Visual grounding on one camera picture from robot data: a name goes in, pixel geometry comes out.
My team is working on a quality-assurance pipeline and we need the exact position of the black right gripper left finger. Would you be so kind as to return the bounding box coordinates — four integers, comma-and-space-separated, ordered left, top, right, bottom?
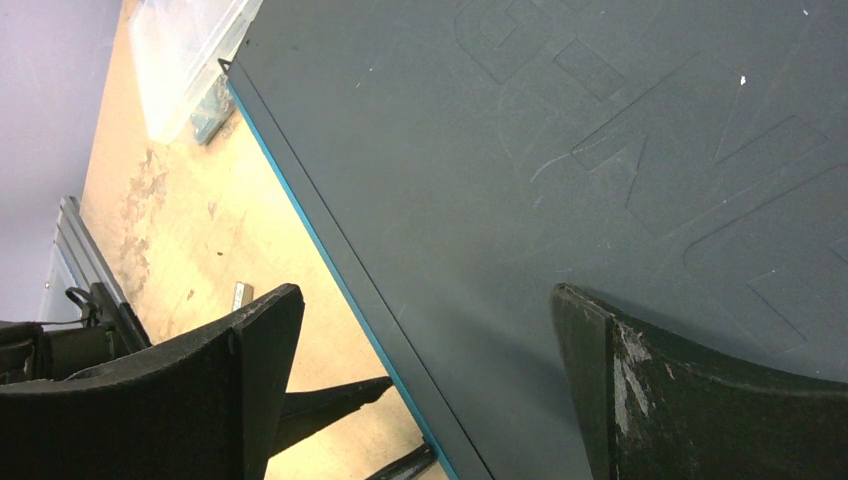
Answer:
1, 284, 304, 479

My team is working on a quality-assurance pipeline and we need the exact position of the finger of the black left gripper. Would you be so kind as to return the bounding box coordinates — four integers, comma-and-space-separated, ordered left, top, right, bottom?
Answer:
270, 376, 393, 456
366, 443, 437, 480

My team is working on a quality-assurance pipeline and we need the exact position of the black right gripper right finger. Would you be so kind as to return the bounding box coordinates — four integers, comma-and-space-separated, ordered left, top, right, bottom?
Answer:
551, 283, 847, 479

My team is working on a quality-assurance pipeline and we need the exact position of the small white network plug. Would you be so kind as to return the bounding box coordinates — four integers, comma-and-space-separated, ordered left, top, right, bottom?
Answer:
232, 281, 254, 311

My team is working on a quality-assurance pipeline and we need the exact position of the dark grey network switch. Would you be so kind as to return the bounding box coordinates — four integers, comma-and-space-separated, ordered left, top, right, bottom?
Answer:
228, 1, 847, 479

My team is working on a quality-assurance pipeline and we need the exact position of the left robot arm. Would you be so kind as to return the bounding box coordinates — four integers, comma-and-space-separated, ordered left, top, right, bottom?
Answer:
1, 320, 392, 479

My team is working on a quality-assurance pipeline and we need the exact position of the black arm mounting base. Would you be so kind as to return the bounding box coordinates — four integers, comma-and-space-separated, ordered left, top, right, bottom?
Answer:
65, 282, 152, 358

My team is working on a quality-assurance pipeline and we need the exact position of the clear plastic organizer box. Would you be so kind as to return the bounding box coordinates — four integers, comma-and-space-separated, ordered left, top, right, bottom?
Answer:
128, 0, 262, 145

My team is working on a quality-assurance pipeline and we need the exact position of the aluminium frame rail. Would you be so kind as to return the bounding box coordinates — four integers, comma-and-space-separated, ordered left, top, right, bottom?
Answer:
37, 196, 129, 323

